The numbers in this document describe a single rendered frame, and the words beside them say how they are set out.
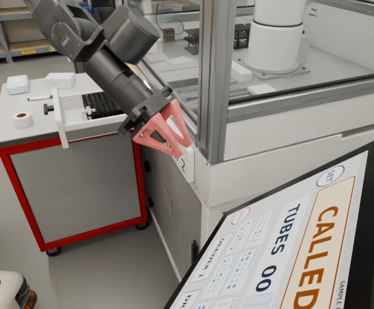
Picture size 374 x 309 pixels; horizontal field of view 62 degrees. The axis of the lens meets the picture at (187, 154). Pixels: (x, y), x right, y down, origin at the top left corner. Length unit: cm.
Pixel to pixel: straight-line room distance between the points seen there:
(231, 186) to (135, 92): 44
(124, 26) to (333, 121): 64
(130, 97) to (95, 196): 113
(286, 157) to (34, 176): 105
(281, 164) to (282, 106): 18
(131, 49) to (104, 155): 101
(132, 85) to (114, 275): 133
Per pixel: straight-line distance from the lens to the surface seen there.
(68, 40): 53
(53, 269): 183
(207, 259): 50
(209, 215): 89
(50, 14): 55
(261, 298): 34
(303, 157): 94
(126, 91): 49
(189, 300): 45
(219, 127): 71
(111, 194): 160
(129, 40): 49
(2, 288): 150
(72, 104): 132
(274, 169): 89
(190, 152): 83
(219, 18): 62
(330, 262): 31
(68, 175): 149
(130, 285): 167
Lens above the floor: 140
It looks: 35 degrees down
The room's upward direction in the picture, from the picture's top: straight up
